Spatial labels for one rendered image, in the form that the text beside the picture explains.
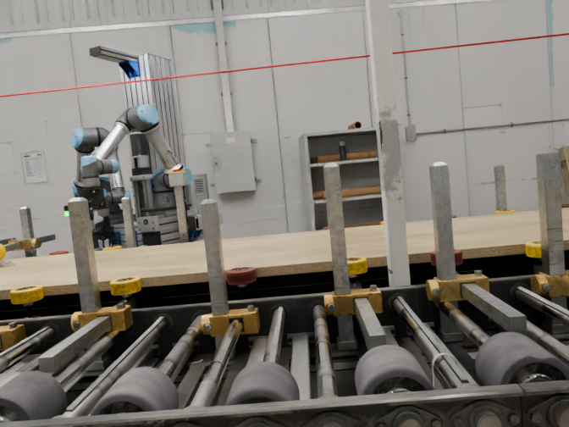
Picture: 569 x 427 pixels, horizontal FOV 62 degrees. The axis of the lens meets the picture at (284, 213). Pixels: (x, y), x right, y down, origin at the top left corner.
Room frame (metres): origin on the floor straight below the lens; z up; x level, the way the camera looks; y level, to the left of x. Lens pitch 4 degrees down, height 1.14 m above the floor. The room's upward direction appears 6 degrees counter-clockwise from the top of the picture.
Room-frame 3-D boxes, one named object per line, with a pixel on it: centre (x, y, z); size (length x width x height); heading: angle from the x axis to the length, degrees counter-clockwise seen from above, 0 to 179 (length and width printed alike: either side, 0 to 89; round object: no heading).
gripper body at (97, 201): (2.38, 0.94, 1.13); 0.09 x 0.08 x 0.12; 107
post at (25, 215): (2.28, 1.24, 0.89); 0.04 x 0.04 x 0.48; 87
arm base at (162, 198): (2.95, 0.73, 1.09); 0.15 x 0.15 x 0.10
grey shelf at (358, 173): (4.82, -0.68, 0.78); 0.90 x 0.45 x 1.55; 94
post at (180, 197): (2.24, 0.48, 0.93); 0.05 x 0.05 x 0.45; 87
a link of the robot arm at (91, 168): (2.38, 0.95, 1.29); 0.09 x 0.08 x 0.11; 146
